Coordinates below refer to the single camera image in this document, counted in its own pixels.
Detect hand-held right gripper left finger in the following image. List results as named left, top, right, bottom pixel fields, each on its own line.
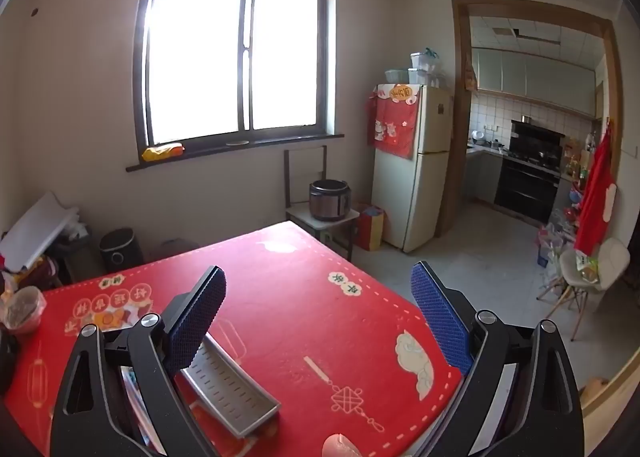
left=49, top=265, right=227, bottom=457

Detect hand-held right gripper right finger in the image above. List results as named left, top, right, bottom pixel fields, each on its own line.
left=410, top=260, right=585, bottom=457

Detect stainless steel utensil tray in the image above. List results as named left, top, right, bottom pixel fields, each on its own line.
left=180, top=332, right=282, bottom=439

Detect black waste bin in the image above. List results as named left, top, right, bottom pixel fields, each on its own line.
left=99, top=228, right=145, bottom=274

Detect red yellow gift bag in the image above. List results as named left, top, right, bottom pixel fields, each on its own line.
left=356, top=204, right=385, bottom=252

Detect red printed tablecloth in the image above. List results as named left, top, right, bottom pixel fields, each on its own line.
left=2, top=220, right=466, bottom=457

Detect cream refrigerator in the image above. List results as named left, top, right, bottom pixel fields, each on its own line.
left=371, top=84, right=453, bottom=254

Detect pile of plastic bags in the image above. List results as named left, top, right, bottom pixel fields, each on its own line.
left=537, top=207, right=581, bottom=283

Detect kitchen counter with pots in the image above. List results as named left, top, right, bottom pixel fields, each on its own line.
left=467, top=130, right=506, bottom=205

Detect black integrated stove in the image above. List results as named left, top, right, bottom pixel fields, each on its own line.
left=494, top=118, right=566, bottom=226

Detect steel rice cooker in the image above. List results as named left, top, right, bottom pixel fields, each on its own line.
left=308, top=179, right=352, bottom=223

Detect dark window sill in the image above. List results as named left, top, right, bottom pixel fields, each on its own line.
left=125, top=134, right=346, bottom=174

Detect plastic wrapped bowl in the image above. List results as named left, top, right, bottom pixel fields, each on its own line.
left=0, top=286, right=47, bottom=335

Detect yellow orange plastic bag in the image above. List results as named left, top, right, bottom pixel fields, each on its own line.
left=141, top=142, right=186, bottom=162

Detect white shell chair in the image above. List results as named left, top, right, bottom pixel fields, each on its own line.
left=539, top=237, right=632, bottom=342

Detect white foam board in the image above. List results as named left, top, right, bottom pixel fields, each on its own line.
left=0, top=191, right=81, bottom=272

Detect red hanging apron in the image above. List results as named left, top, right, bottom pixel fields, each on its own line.
left=574, top=127, right=617, bottom=255

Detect red printed fridge cloth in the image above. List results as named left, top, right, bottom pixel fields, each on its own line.
left=366, top=84, right=418, bottom=160

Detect row of condiment bottles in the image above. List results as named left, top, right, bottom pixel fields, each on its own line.
left=562, top=132, right=598, bottom=188

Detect stack of clear containers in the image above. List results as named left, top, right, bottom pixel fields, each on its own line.
left=407, top=48, right=445, bottom=88

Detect dark framed window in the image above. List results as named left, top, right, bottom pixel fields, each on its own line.
left=132, top=0, right=346, bottom=150

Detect dark metal frame chair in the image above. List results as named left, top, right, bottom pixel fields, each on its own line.
left=284, top=146, right=361, bottom=263

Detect wooden door frame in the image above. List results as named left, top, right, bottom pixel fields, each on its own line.
left=451, top=0, right=623, bottom=258

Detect kitchen wall cabinets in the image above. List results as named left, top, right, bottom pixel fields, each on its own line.
left=472, top=48, right=603, bottom=118

